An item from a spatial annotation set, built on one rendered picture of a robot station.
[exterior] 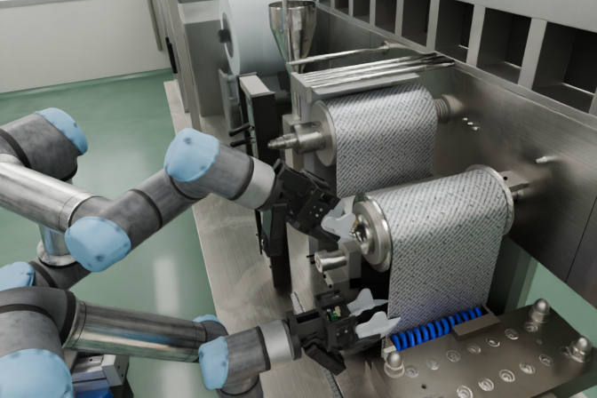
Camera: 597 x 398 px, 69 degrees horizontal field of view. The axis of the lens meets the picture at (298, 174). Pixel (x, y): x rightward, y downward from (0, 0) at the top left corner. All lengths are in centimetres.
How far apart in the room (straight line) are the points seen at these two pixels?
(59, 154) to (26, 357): 48
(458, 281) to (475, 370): 16
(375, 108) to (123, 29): 540
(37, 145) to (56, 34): 530
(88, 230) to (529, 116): 76
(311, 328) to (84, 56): 572
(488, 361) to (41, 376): 72
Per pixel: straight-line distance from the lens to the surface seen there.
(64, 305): 75
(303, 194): 70
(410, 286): 85
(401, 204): 78
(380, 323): 84
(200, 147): 61
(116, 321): 80
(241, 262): 129
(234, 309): 117
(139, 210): 65
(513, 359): 95
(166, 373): 224
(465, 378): 90
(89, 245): 62
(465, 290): 96
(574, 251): 92
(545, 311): 101
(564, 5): 85
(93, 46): 623
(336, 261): 85
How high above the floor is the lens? 175
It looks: 31 degrees down
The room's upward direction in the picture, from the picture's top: 4 degrees counter-clockwise
